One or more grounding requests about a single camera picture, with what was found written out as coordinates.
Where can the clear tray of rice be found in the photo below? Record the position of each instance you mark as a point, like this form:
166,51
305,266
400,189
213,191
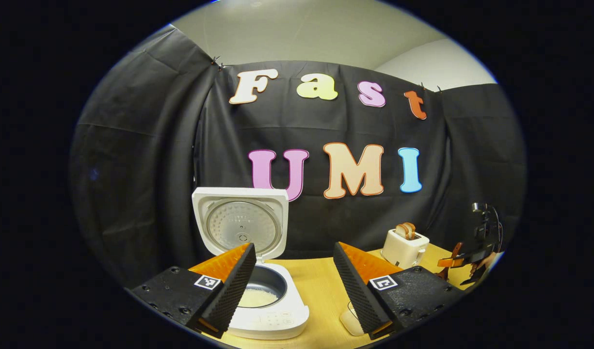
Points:
351,321

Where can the brown bread slice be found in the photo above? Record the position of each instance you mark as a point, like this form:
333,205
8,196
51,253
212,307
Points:
410,230
401,231

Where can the white rice cooker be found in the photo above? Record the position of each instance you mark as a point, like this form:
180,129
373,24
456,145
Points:
272,315

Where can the white toaster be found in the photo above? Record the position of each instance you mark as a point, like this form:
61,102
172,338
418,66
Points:
403,252

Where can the black backdrop cloth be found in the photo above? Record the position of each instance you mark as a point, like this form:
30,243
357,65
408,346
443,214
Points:
180,145

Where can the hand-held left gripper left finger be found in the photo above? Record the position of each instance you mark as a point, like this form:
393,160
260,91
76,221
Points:
231,293

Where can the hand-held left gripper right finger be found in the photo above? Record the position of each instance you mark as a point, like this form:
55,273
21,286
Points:
357,293

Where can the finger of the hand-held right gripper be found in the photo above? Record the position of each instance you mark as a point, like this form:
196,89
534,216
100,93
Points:
449,262

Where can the wooden spoon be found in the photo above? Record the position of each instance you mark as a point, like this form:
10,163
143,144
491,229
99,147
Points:
454,252

